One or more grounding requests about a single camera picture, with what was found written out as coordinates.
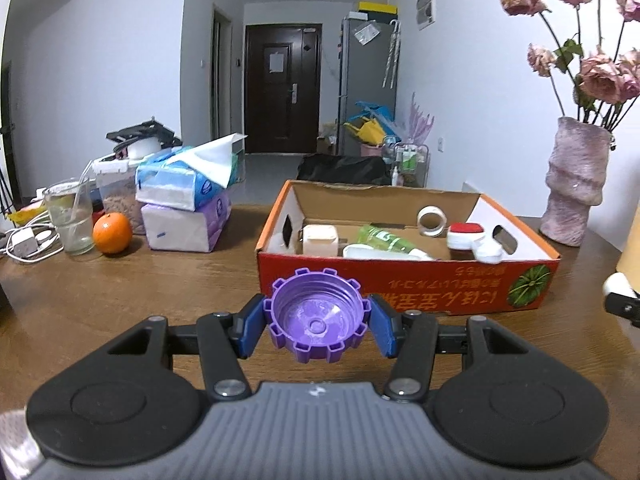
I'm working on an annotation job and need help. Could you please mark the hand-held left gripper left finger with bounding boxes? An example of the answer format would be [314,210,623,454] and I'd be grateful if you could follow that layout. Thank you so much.
[100,294,268,402]

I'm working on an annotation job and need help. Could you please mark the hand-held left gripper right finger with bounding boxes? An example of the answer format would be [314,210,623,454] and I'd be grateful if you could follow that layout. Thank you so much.
[371,295,538,403]

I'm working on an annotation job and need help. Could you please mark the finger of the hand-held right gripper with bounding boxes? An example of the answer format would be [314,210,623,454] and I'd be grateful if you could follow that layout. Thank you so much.
[604,294,640,328]

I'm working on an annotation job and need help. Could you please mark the purple bottle cap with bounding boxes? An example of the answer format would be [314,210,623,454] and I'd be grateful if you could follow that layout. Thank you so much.
[262,267,372,365]

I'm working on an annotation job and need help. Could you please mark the red cardboard box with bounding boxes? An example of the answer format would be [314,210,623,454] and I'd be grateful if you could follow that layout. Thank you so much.
[254,179,562,317]

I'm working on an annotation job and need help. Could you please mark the green spray bottle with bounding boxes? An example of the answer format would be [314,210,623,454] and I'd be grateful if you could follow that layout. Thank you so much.
[356,224,426,256]

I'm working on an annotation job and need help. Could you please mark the white power adapter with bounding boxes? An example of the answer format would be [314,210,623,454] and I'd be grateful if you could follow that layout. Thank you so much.
[299,225,341,257]

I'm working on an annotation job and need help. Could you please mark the white tape roll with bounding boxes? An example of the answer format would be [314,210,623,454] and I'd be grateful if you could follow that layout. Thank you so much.
[416,205,448,237]

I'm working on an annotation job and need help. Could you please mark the red and white lint brush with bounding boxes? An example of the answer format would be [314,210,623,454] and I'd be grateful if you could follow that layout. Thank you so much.
[446,222,503,264]

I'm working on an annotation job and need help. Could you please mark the yellow thermos jug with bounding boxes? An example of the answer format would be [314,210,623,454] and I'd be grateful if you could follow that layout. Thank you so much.
[617,245,640,296]

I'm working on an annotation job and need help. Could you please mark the purple and white tissue pack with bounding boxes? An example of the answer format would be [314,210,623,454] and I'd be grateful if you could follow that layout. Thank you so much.
[141,191,232,253]

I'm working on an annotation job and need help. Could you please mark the pink stone vase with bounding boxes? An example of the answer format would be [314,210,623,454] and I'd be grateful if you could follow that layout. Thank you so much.
[539,116,613,247]

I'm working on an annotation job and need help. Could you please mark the black cloth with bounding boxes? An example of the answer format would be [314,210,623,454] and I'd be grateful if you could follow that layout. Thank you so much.
[296,154,393,186]

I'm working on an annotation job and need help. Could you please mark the blue tissue pack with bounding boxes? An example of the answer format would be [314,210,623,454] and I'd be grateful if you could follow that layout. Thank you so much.
[136,133,249,212]

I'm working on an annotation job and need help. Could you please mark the orange fruit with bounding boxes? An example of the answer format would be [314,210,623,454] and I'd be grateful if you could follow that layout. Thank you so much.
[92,212,134,255]

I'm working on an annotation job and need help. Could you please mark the rolling cart with bottles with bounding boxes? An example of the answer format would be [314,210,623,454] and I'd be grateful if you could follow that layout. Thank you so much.
[385,141,430,187]

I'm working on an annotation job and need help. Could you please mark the clear food storage container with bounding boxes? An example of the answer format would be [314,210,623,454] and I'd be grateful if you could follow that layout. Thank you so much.
[91,152,151,236]

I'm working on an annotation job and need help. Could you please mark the clear drinking glass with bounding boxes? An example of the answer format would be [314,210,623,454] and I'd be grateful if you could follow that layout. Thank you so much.
[42,178,97,256]

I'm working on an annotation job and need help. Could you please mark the blue rack with yellow bag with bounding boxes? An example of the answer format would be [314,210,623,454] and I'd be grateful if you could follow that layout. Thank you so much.
[342,101,401,145]

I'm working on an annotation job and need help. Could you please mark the purple feather decoration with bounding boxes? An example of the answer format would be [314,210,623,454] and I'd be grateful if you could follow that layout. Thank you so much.
[397,92,436,146]

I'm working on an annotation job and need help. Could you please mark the white drinking straw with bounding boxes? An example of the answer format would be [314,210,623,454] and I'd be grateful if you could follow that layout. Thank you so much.
[69,159,93,223]

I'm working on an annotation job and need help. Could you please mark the dark wooden door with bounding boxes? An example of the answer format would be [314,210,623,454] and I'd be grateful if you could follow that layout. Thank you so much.
[243,23,323,155]

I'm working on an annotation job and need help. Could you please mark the black folding stand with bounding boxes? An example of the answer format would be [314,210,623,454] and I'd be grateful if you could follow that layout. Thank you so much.
[106,119,183,148]

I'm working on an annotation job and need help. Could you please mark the dried pink roses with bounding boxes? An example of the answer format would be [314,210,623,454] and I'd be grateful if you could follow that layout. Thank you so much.
[492,0,640,128]

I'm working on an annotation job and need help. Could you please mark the grey refrigerator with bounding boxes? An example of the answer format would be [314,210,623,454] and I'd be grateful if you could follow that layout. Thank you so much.
[337,16,399,156]

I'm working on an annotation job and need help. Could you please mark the yellow packet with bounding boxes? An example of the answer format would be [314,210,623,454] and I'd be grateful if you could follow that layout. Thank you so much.
[6,207,48,223]

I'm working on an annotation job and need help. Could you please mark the folded white umbrella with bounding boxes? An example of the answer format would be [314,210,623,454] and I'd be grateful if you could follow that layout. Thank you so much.
[382,20,402,88]

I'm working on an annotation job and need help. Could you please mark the white electrical panel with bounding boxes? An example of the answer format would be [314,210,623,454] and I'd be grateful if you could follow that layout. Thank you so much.
[416,0,437,31]

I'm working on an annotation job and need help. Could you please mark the white charger with cables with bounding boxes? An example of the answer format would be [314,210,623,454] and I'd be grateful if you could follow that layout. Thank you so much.
[5,225,63,263]

